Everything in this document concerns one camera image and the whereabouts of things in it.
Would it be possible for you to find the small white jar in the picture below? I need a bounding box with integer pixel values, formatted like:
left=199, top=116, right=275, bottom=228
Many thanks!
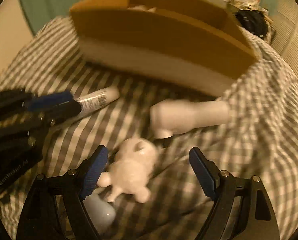
left=83, top=193, right=116, bottom=235

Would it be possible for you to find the white cream tube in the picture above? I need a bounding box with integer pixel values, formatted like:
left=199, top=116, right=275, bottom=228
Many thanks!
left=54, top=86, right=120, bottom=129

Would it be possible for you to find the white bear figurine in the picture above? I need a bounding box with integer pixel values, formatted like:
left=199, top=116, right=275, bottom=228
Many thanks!
left=97, top=137, right=158, bottom=203

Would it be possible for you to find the brown cardboard box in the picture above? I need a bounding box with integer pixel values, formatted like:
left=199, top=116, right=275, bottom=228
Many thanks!
left=70, top=0, right=258, bottom=97

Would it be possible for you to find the white louvered wardrobe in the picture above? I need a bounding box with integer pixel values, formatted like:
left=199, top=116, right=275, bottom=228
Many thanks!
left=272, top=0, right=298, bottom=77

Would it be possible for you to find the black jacket on chair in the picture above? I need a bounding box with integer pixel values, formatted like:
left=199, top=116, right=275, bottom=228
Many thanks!
left=235, top=10, right=268, bottom=40

